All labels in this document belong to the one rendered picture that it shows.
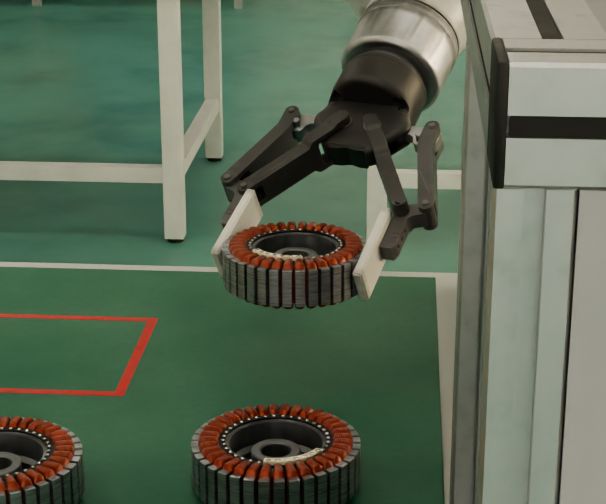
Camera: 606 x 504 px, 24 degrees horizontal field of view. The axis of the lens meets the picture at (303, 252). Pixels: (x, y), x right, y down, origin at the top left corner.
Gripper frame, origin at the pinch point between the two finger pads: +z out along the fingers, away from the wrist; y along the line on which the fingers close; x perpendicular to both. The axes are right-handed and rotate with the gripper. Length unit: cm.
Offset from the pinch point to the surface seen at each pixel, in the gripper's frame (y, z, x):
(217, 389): 4.3, 9.4, -5.7
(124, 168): 149, -148, -159
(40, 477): 4.2, 27.6, 8.9
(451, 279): -3.4, -17.5, -21.5
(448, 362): -9.7, -1.6, -12.4
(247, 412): -3.1, 15.6, 1.9
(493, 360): -31, 33, 37
